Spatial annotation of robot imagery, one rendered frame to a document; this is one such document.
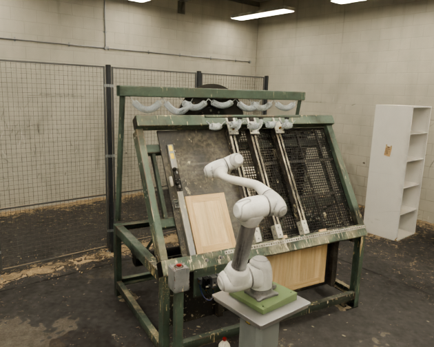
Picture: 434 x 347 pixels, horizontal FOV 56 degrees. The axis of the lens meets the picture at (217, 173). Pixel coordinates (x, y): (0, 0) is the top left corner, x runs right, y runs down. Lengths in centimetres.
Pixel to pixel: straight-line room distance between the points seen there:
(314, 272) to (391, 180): 279
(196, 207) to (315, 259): 152
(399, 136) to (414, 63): 191
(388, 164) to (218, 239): 394
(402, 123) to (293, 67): 375
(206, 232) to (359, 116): 578
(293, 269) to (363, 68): 532
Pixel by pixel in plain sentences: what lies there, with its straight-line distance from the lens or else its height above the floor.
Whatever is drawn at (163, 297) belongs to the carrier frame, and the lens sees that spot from 329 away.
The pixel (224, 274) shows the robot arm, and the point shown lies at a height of 99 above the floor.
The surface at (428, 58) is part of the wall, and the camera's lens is 811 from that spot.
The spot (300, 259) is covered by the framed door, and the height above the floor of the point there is 56.
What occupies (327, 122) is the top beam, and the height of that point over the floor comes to 189.
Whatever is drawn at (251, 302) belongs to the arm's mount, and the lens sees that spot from 291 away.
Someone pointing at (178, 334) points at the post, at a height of 41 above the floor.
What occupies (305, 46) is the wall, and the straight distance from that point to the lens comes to 956.
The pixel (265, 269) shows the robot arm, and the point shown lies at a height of 100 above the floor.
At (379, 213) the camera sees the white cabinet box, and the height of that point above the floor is 37.
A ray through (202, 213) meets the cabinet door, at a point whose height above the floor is 117.
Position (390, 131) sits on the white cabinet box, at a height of 166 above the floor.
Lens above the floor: 217
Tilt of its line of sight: 11 degrees down
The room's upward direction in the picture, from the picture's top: 2 degrees clockwise
